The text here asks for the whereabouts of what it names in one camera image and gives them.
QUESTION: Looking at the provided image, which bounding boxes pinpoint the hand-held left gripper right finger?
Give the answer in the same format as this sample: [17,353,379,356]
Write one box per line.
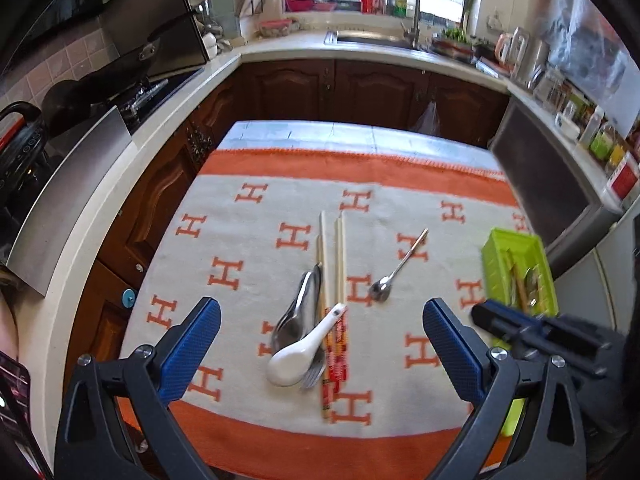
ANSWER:
[421,297,588,480]

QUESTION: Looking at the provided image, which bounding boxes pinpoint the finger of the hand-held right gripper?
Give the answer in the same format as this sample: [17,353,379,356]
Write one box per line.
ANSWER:
[471,299,551,343]

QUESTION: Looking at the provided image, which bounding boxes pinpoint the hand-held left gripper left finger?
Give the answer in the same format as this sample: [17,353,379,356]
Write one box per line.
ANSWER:
[52,296,223,480]

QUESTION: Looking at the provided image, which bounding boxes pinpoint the brown wooden chopstick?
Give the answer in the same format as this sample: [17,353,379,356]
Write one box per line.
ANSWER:
[509,250,531,308]

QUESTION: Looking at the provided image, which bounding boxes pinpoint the large metal spoon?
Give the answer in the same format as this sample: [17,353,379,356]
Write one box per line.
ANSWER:
[524,262,544,308]

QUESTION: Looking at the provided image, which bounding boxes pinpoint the green plastic tray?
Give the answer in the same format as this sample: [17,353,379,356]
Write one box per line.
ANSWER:
[481,227,560,438]

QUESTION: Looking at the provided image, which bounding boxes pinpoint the small metal spoon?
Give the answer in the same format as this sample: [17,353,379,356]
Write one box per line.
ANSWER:
[369,228,430,303]

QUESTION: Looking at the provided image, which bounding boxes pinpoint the white ceramic spoon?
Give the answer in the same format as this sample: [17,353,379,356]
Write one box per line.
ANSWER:
[266,302,348,388]

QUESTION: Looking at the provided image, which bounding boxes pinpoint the wide-handled metal spoon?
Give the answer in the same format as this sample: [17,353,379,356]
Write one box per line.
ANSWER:
[270,270,321,356]

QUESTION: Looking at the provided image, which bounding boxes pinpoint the metal fork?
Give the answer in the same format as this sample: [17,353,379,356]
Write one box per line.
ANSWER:
[299,262,326,391]

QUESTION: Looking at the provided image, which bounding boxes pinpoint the grey refrigerator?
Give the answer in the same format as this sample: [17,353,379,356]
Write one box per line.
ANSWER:
[550,200,640,341]

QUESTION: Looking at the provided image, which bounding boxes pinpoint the orange grey printed blanket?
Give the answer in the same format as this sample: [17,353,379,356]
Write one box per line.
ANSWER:
[117,147,536,476]

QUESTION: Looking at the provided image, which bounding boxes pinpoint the red label container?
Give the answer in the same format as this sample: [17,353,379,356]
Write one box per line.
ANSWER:
[605,152,640,207]

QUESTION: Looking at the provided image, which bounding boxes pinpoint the stainless steel panel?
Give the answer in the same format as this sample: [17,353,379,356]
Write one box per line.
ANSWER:
[5,107,134,297]

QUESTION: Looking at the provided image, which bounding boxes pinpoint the green label bottle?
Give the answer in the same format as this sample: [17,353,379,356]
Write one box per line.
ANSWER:
[590,124,619,162]

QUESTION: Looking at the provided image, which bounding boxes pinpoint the clear plastic bottle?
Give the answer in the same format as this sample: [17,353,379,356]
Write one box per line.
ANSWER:
[577,109,606,149]

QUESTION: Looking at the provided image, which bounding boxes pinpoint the hanging plastic bag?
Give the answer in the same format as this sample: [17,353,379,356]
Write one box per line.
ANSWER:
[410,100,444,136]

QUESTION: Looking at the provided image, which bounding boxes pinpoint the glass pitcher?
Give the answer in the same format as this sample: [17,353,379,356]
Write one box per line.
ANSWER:
[532,67,567,107]

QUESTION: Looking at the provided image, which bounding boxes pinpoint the pale blue table cover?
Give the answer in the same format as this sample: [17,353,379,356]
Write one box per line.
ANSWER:
[216,120,503,173]

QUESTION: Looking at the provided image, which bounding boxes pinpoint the black red appliance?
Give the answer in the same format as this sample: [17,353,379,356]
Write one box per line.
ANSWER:
[0,101,52,233]

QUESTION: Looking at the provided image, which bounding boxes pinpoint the gas stove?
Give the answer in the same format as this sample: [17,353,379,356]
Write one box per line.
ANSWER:
[100,65,202,126]

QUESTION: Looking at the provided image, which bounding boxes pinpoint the stainless steel kettle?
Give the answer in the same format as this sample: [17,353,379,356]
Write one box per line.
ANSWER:
[527,40,551,86]

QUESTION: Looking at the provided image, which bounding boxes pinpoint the pink white electric kettle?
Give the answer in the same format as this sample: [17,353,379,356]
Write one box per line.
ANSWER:
[495,26,531,74]

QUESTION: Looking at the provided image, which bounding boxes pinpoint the black wok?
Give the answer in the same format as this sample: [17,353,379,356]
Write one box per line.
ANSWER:
[40,77,122,137]

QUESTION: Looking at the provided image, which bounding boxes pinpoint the brown wooden kitchen cabinets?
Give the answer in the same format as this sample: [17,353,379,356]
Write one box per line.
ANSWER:
[62,57,511,391]

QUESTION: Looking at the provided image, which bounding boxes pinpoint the metal basin with greens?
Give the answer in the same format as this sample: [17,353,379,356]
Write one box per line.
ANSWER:
[431,26,477,62]

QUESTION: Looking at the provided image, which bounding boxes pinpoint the stainless steel sink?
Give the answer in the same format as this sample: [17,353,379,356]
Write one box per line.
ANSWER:
[324,29,432,52]

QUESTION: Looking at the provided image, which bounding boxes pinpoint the metal faucet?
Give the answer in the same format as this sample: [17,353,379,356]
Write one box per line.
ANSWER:
[397,0,424,49]

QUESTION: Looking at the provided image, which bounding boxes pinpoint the pink food container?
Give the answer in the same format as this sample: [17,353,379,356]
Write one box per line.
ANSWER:
[257,18,302,39]

